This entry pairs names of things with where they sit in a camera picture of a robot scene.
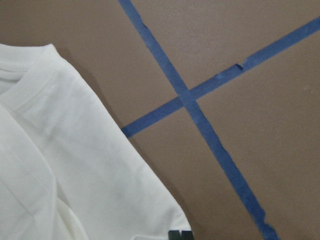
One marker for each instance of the white printed t-shirt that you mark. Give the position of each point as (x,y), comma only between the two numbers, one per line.
(67,171)

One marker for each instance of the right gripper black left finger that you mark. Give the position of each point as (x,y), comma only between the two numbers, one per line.
(174,235)

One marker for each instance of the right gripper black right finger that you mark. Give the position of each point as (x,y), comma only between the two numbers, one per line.
(187,235)

